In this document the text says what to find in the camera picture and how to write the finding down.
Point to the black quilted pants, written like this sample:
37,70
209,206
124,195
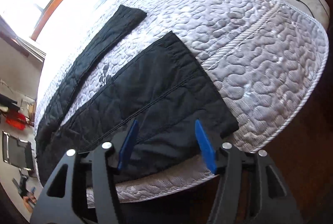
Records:
164,88

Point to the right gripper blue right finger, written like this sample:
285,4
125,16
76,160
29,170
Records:
270,199

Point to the black metal frame chair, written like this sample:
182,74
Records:
17,152

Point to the red bag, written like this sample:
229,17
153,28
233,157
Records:
16,120

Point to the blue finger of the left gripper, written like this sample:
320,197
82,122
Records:
21,189

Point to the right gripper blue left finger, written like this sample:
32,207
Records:
63,198

